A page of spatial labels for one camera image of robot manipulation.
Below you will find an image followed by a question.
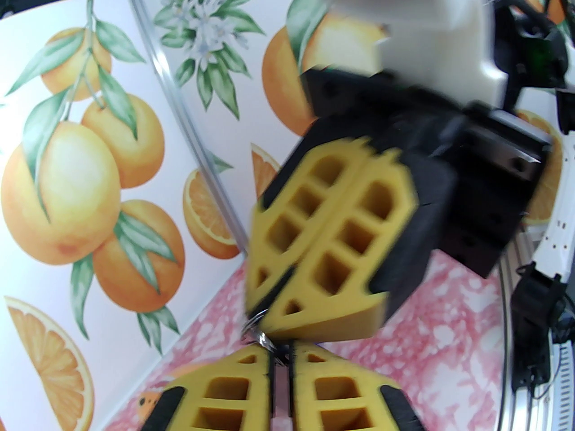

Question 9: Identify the aluminium frame post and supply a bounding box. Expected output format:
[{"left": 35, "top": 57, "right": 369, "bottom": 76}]
[{"left": 128, "top": 0, "right": 248, "bottom": 252}]

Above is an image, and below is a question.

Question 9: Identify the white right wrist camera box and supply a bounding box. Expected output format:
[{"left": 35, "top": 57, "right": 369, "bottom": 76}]
[{"left": 310, "top": 0, "right": 510, "bottom": 106}]

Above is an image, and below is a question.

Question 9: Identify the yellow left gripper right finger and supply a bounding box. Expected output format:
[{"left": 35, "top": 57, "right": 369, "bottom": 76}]
[{"left": 289, "top": 342, "right": 425, "bottom": 431}]

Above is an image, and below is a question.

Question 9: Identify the orange plush toy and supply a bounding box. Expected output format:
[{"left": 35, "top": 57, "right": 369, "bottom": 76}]
[{"left": 135, "top": 362, "right": 212, "bottom": 423}]

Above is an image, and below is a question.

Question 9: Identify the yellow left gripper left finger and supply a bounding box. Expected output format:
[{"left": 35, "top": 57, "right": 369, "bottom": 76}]
[{"left": 146, "top": 345, "right": 273, "bottom": 431}]

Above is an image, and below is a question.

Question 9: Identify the metal keyring with black strap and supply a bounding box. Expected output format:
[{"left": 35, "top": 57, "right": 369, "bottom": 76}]
[{"left": 240, "top": 308, "right": 292, "bottom": 369}]

